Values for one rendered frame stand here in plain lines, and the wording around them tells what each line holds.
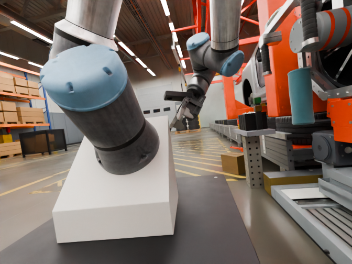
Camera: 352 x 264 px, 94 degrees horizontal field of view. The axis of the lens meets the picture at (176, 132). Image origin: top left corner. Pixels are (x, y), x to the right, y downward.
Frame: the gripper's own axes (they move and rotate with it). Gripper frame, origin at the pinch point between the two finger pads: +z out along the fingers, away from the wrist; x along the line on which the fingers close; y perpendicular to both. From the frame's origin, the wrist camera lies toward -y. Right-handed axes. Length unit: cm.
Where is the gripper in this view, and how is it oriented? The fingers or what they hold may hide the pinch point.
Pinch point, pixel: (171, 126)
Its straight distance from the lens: 64.0
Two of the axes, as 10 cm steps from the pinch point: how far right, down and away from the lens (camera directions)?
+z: -4.3, 8.2, -3.8
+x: -2.7, 2.9, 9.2
